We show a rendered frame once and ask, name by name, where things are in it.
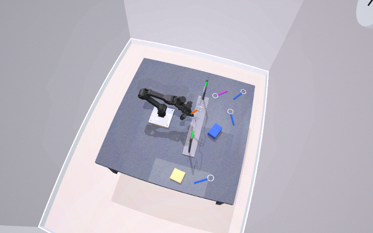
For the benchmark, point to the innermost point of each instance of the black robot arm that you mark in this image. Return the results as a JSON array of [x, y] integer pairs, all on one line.
[[147, 94]]

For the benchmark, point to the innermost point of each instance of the blue rectangular block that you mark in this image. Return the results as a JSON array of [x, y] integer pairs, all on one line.
[[215, 130]]

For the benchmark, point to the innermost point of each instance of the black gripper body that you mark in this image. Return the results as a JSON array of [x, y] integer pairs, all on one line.
[[183, 116]]

